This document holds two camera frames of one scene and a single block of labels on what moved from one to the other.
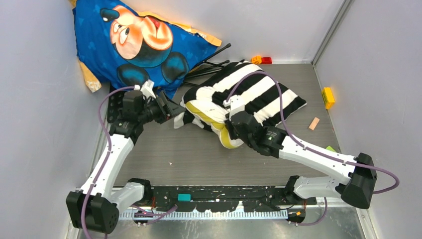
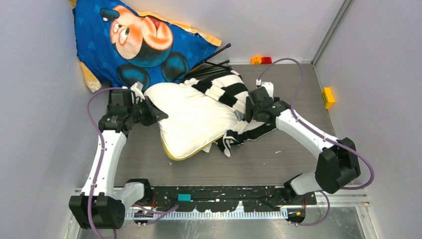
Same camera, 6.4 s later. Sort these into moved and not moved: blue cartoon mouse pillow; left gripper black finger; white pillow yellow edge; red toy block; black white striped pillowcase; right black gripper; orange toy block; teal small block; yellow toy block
Moved: white pillow yellow edge; left gripper black finger; black white striped pillowcase; right black gripper
Not moved: yellow toy block; teal small block; blue cartoon mouse pillow; red toy block; orange toy block
